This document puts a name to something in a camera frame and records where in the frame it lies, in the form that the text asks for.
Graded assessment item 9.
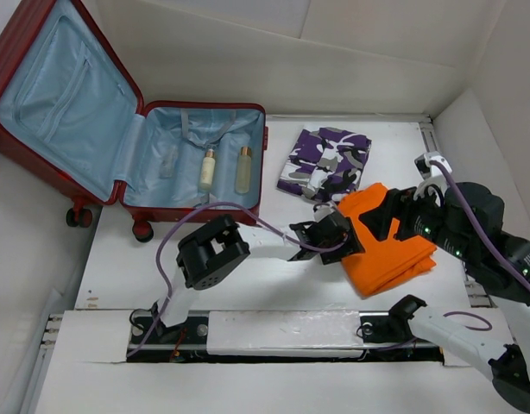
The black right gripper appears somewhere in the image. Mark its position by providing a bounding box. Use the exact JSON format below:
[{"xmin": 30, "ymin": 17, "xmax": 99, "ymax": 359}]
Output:
[{"xmin": 357, "ymin": 177, "xmax": 473, "ymax": 260}]

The orange garment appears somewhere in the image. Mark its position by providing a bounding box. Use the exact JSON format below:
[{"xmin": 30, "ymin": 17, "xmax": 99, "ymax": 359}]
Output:
[{"xmin": 338, "ymin": 183, "xmax": 437, "ymax": 298}]

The yellowish gold-cap bottle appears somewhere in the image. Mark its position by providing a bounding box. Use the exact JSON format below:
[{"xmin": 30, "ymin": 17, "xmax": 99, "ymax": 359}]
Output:
[{"xmin": 235, "ymin": 147, "xmax": 252, "ymax": 194}]

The cream lotion bottle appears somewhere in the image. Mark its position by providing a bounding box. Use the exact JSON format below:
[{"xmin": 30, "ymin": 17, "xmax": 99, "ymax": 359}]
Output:
[{"xmin": 199, "ymin": 149, "xmax": 216, "ymax": 191}]

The clear plastic bottle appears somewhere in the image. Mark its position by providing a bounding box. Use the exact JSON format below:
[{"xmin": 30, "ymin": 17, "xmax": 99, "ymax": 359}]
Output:
[{"xmin": 159, "ymin": 145, "xmax": 179, "ymax": 179}]

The red hard-shell suitcase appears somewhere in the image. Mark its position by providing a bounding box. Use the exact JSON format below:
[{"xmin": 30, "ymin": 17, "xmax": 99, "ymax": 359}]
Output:
[{"xmin": 0, "ymin": 1, "xmax": 268, "ymax": 242}]

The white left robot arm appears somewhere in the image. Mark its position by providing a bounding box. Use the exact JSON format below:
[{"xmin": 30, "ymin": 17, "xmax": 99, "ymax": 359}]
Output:
[{"xmin": 150, "ymin": 210, "xmax": 365, "ymax": 343}]

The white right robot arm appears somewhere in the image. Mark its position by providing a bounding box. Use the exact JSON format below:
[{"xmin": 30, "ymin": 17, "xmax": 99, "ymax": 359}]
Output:
[{"xmin": 358, "ymin": 182, "xmax": 530, "ymax": 413}]

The purple camouflage folded garment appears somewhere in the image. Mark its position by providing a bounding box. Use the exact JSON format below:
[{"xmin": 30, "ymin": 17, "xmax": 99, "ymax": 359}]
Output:
[{"xmin": 276, "ymin": 127, "xmax": 372, "ymax": 203}]

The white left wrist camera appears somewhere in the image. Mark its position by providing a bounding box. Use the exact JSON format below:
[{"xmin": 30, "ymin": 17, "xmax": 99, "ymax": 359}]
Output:
[{"xmin": 312, "ymin": 202, "xmax": 337, "ymax": 223}]

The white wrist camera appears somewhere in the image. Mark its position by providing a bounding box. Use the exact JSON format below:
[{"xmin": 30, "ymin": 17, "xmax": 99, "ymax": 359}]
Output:
[
  {"xmin": 312, "ymin": 202, "xmax": 337, "ymax": 223},
  {"xmin": 413, "ymin": 152, "xmax": 452, "ymax": 200}
]

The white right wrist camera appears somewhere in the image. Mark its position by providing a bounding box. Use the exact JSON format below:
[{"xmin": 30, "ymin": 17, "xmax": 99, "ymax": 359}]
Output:
[{"xmin": 413, "ymin": 152, "xmax": 452, "ymax": 200}]

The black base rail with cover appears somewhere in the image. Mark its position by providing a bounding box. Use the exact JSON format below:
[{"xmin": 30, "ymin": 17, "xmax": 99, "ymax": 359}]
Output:
[{"xmin": 126, "ymin": 310, "xmax": 444, "ymax": 364}]

